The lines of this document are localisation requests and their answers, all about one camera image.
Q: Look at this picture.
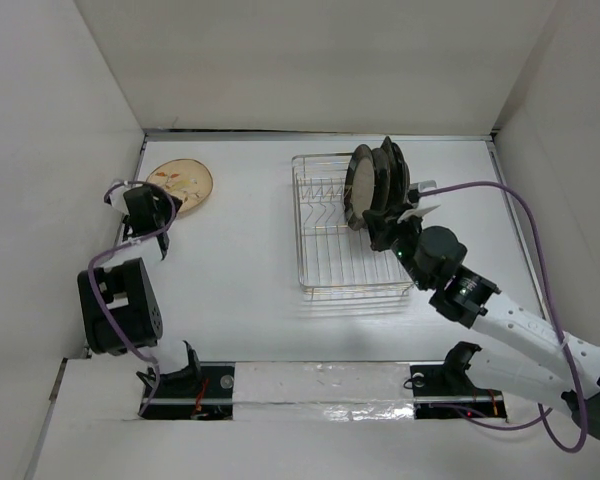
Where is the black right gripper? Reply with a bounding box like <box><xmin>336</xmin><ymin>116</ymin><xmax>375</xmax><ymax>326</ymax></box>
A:
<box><xmin>364</xmin><ymin>202</ymin><xmax>431</xmax><ymax>291</ymax></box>

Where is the striped rim cream plate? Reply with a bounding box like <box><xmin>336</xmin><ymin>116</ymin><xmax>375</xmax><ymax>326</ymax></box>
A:
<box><xmin>343</xmin><ymin>144</ymin><xmax>376</xmax><ymax>231</ymax></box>

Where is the black square floral plate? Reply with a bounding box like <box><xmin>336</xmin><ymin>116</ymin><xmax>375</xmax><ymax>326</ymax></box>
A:
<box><xmin>381</xmin><ymin>136</ymin><xmax>403</xmax><ymax>206</ymax></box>

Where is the beige bird pattern plate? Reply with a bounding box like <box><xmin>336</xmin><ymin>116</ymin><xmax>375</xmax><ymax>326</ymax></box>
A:
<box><xmin>146</xmin><ymin>158</ymin><xmax>214</xmax><ymax>217</ymax></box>

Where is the grey reindeer plate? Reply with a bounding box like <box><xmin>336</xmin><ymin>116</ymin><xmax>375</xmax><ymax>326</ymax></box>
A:
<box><xmin>371</xmin><ymin>148</ymin><xmax>391</xmax><ymax>210</ymax></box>

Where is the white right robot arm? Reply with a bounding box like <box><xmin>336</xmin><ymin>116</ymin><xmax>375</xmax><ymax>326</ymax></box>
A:
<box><xmin>363</xmin><ymin>205</ymin><xmax>600</xmax><ymax>440</ymax></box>

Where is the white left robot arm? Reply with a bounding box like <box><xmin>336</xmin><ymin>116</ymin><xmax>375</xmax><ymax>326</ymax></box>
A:
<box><xmin>77</xmin><ymin>181</ymin><xmax>182</xmax><ymax>390</ymax></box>

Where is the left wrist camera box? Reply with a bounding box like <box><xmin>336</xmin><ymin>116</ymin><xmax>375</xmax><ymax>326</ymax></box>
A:
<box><xmin>104</xmin><ymin>183</ymin><xmax>128</xmax><ymax>215</ymax></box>

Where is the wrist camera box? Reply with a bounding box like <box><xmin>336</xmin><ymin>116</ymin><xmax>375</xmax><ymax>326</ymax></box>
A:
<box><xmin>397</xmin><ymin>180</ymin><xmax>441</xmax><ymax>224</ymax></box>
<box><xmin>104</xmin><ymin>183</ymin><xmax>128</xmax><ymax>215</ymax></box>

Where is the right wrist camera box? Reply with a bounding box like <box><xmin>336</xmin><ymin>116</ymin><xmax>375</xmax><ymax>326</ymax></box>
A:
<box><xmin>397</xmin><ymin>180</ymin><xmax>441</xmax><ymax>224</ymax></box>

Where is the wire dish rack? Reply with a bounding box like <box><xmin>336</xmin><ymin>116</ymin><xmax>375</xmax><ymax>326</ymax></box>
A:
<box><xmin>291</xmin><ymin>153</ymin><xmax>413</xmax><ymax>301</ymax></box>

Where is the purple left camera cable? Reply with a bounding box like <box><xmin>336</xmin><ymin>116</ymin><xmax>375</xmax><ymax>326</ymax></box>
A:
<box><xmin>88</xmin><ymin>179</ymin><xmax>176</xmax><ymax>416</ymax></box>

